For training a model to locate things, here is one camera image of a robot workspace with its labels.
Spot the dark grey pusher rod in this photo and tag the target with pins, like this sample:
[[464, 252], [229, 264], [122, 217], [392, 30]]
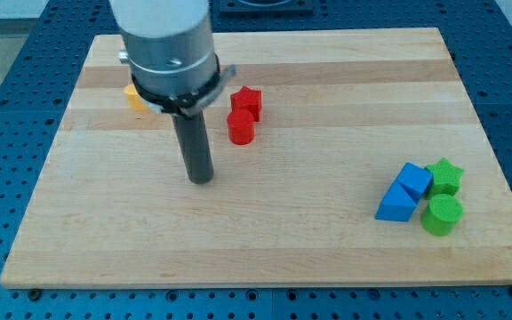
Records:
[[194, 146]]

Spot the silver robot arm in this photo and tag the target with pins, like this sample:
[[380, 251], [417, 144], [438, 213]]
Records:
[[169, 48]]

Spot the red star block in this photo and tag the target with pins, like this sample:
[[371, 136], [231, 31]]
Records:
[[249, 99]]

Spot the green star block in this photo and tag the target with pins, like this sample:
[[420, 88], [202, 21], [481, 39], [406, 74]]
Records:
[[445, 178]]

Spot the red cylinder block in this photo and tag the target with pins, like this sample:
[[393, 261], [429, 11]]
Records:
[[241, 130]]

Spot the yellow block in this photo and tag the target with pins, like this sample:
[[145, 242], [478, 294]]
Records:
[[134, 100]]

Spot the wooden board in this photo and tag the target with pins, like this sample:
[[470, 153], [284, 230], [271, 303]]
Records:
[[343, 111]]

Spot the blue triangle block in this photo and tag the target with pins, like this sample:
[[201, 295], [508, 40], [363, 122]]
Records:
[[396, 205]]

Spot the blue cube block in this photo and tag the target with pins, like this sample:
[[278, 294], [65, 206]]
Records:
[[414, 180]]

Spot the green cylinder block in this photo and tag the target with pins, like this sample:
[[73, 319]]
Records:
[[442, 215]]

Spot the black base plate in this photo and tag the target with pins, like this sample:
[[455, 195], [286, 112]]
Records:
[[263, 6]]

